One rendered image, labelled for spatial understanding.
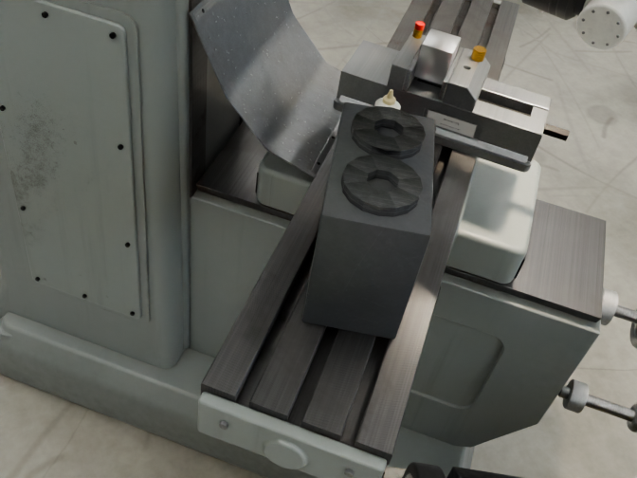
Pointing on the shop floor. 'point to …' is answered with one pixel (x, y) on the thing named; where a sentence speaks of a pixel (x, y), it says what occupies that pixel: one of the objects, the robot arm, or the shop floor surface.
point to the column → (104, 167)
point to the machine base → (160, 395)
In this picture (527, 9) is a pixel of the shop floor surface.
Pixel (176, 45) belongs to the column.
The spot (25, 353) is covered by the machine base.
